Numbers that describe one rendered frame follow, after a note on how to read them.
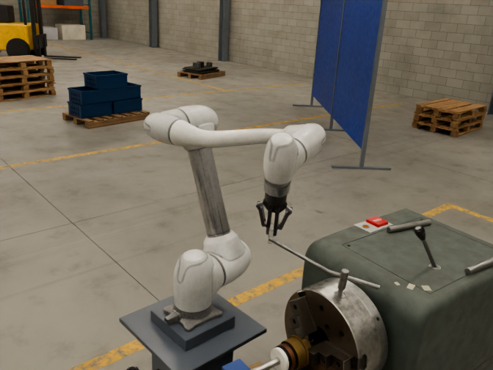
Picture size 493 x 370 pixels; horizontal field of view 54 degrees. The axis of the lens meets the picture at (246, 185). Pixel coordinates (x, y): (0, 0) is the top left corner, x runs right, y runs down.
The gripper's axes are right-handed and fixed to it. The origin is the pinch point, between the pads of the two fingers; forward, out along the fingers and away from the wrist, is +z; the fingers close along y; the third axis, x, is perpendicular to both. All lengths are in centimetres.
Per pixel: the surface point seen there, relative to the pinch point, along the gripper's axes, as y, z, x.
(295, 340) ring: -15.2, -2.6, 43.6
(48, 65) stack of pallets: 563, 304, -675
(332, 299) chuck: -23.4, -12.4, 34.6
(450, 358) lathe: -63, 11, 27
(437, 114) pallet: -193, 283, -685
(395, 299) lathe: -41, -12, 29
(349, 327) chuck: -29, -11, 41
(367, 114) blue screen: -56, 178, -441
